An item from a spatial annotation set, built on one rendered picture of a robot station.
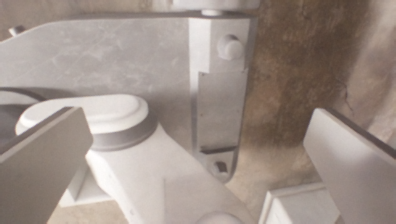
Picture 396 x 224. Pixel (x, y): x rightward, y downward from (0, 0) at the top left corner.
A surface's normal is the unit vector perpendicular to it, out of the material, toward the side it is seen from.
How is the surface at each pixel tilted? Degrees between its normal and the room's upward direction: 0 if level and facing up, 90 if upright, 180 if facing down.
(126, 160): 90
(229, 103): 0
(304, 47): 0
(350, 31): 0
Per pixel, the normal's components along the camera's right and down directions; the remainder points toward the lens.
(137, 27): 0.18, 0.51
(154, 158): 0.00, -0.85
